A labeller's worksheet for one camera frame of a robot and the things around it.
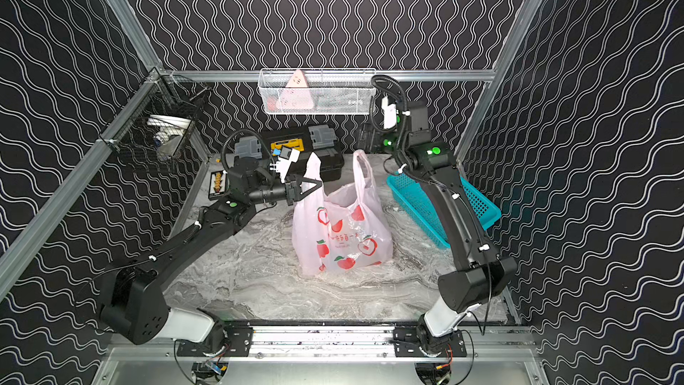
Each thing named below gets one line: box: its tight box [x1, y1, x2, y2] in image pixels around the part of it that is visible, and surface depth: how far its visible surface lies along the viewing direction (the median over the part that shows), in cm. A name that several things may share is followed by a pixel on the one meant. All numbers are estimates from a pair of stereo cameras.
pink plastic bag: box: [292, 149, 394, 276], surface depth 82 cm
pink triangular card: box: [276, 69, 315, 110], surface depth 92 cm
